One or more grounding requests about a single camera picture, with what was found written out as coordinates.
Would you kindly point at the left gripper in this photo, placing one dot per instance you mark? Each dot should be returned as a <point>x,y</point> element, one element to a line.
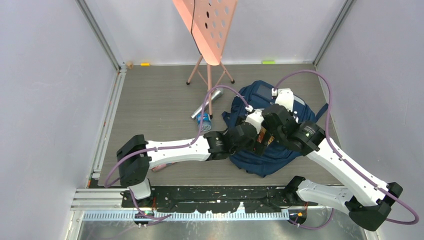
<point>257,147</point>

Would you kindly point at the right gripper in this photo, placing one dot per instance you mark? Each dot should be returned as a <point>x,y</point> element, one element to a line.
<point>291,114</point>

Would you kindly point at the navy blue student backpack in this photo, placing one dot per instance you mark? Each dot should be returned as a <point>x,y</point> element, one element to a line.
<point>274,156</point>

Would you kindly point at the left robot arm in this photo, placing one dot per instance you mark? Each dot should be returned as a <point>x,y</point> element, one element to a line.
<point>138,155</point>

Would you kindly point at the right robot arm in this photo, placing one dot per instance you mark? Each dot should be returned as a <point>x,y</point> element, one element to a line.
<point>368,206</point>

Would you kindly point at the green tape piece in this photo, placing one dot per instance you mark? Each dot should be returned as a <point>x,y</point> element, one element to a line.
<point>268,62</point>

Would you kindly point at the silver microphone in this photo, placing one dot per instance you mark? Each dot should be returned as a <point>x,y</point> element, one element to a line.
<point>217,93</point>

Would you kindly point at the pink music stand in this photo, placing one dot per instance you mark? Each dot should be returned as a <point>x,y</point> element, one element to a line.
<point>208,22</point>

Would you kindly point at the small wooden block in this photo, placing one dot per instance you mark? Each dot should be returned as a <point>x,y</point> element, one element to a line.
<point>129,65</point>

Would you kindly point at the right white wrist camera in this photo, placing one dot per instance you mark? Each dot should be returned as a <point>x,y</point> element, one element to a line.
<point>283,97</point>

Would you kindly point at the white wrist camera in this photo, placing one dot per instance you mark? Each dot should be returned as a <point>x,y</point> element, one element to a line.
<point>255,117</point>
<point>283,97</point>

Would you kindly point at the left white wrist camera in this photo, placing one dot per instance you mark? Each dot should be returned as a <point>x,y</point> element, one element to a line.
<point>255,117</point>

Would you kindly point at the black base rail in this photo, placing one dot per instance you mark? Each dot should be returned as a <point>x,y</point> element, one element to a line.
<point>219,199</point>

